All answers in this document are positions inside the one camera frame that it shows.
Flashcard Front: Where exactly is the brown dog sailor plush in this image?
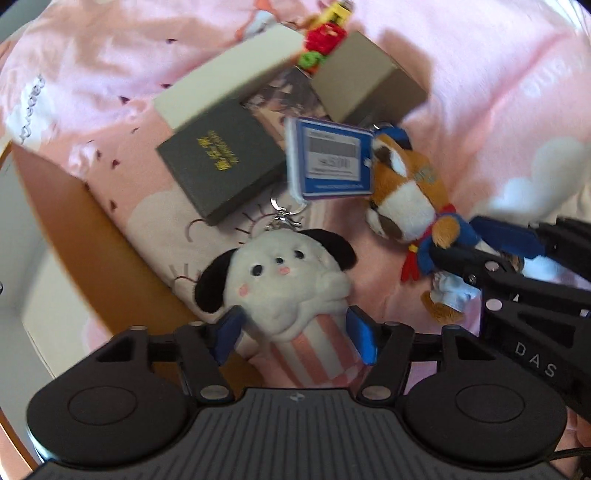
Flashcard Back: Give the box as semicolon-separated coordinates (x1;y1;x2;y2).
365;126;525;325

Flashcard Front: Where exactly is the white dog popcorn plush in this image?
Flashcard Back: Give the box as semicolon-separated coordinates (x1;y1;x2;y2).
193;229;365;388

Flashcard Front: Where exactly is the blue price tag card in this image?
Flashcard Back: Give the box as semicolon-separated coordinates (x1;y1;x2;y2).
284;117;374;203

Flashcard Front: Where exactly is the dark grey book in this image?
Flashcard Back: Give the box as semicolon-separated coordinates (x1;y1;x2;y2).
157;99;287;226

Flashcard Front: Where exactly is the brown cardboard small box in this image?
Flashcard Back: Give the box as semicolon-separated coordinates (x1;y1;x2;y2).
311;32;428;127

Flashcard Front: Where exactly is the anime art card pack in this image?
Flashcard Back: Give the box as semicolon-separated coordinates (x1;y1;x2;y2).
242;66;329;149

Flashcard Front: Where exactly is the white rectangular box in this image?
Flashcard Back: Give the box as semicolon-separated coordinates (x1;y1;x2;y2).
153;25;304;130

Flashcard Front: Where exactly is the orange red crochet toy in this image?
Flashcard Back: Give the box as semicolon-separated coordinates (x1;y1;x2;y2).
297;22;348;75

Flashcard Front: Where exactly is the person right hand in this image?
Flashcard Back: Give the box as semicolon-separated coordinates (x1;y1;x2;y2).
568;410;591;448

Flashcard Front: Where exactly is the orange cardboard storage box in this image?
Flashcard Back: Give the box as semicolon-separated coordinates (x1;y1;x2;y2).
0;141;246;471

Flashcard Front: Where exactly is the pink patterned duvet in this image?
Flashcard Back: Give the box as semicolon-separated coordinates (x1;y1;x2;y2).
1;1;590;331

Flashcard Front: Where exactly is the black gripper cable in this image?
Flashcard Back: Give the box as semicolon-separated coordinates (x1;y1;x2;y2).
549;445;591;464

